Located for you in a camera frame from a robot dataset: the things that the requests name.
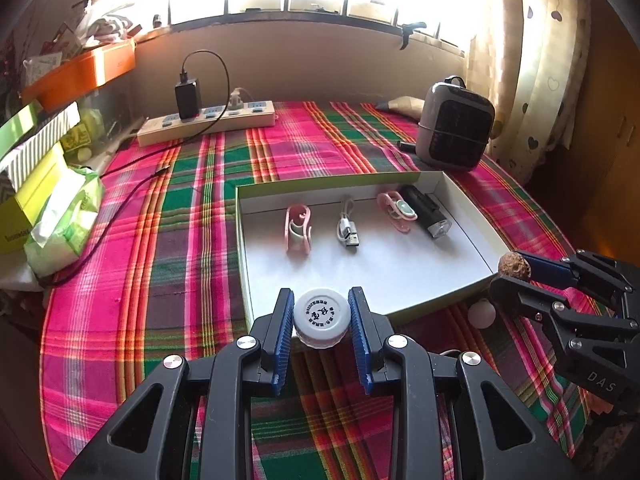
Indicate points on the white bottle cap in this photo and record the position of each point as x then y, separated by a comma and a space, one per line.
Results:
322, 315

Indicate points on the wooden cabinet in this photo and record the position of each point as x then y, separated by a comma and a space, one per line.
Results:
620, 160

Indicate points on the brown walnut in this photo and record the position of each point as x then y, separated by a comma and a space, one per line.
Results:
513, 267

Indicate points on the grey striped box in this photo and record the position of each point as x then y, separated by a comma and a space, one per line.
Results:
45, 147

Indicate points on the heart print curtain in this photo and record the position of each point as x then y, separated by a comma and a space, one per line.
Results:
545, 60

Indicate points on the green white flat box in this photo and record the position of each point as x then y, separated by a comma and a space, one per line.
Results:
17, 127

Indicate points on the white round knob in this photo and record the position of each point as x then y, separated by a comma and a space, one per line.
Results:
481, 313

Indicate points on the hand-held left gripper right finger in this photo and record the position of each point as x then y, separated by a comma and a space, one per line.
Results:
359, 335

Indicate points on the green tissue pack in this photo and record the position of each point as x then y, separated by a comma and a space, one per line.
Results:
65, 220

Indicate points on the black window clip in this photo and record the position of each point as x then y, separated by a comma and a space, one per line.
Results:
410, 30

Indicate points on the pink clip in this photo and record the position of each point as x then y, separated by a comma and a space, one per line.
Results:
288, 227

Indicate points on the black charger adapter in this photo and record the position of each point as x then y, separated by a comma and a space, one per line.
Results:
187, 100

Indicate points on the grey portable fan heater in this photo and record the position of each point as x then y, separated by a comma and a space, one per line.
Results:
455, 125

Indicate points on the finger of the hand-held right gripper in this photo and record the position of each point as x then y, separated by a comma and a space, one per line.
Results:
550, 268
520, 297

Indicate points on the green white cardboard box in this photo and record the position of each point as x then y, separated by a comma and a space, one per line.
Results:
400, 270

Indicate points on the plaid tablecloth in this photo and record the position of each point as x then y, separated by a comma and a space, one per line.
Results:
175, 260

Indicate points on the clear plastic container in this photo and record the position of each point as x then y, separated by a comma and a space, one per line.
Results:
107, 110

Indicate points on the black bike light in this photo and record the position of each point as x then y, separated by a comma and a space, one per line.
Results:
425, 207

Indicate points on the pile of paper packets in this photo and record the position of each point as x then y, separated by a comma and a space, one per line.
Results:
105, 27

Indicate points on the yellow-green box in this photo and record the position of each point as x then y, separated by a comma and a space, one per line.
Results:
30, 200

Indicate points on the white power strip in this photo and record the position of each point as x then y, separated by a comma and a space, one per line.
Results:
220, 117

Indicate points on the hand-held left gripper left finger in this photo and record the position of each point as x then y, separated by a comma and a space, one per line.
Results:
282, 332

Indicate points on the black window grille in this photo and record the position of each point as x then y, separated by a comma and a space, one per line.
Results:
310, 14

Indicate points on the small yellow-green packet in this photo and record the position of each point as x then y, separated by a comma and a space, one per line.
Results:
80, 135

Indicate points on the orange tray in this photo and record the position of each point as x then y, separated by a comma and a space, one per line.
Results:
85, 70

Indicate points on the white plug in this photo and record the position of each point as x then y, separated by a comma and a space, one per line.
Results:
239, 102

